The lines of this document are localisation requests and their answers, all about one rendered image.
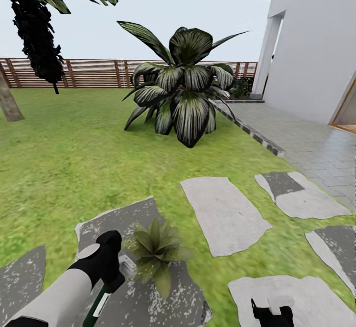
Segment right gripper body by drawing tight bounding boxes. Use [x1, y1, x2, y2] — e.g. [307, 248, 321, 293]
[258, 306, 294, 327]

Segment insectifuge atomizer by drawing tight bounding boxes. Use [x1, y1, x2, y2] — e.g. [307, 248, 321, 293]
[82, 285, 111, 327]

